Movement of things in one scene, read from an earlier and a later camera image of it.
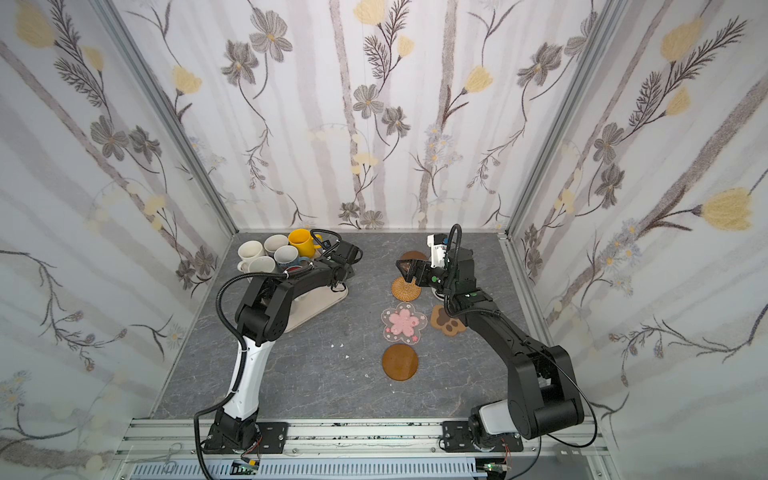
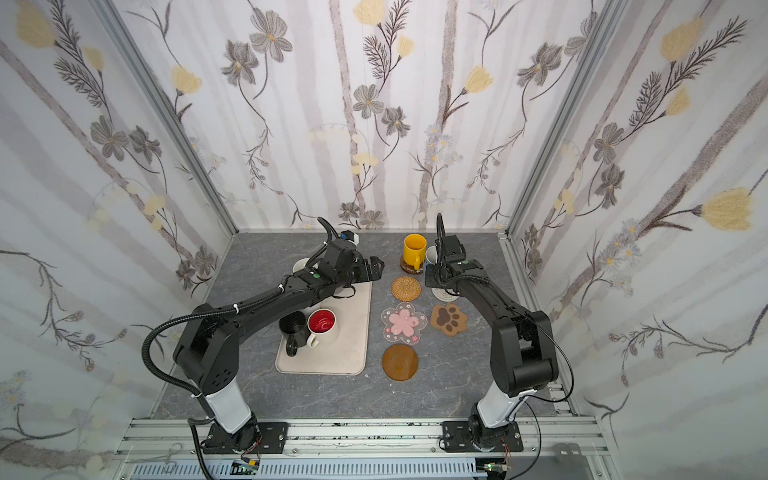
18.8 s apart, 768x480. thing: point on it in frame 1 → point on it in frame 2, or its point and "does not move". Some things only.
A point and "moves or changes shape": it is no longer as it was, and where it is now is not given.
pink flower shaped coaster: x=403 y=323 does not move
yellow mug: x=304 y=242 → x=415 y=250
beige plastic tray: x=307 y=304 moves or changes shape
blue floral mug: x=287 y=256 moves or changes shape
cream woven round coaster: x=436 y=294 does not move
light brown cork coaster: x=400 y=362 does not move
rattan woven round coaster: x=405 y=291 does not move
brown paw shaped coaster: x=450 y=326 does not move
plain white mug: x=250 y=250 → x=300 y=264
